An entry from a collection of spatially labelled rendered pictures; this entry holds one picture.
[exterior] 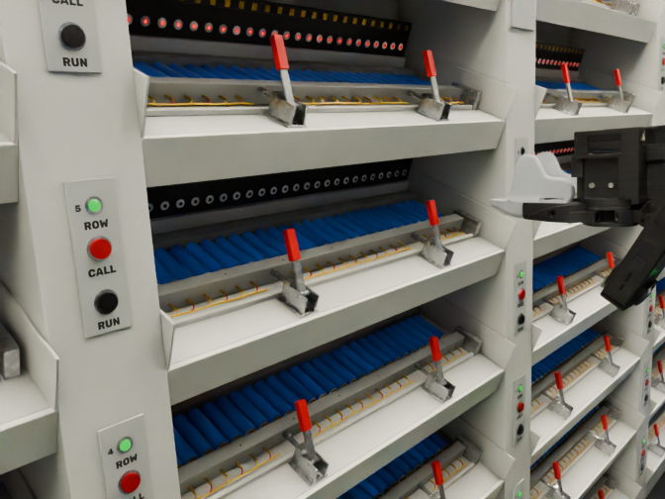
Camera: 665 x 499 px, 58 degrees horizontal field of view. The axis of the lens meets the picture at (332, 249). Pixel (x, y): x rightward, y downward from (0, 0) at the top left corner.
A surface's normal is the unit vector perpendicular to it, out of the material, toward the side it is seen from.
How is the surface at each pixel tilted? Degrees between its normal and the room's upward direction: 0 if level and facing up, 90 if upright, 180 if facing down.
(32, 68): 90
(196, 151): 112
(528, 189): 90
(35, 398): 22
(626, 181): 90
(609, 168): 90
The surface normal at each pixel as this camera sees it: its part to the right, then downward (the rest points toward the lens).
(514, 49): 0.72, 0.10
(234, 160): 0.69, 0.46
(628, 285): -0.72, 0.19
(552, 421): 0.22, -0.87
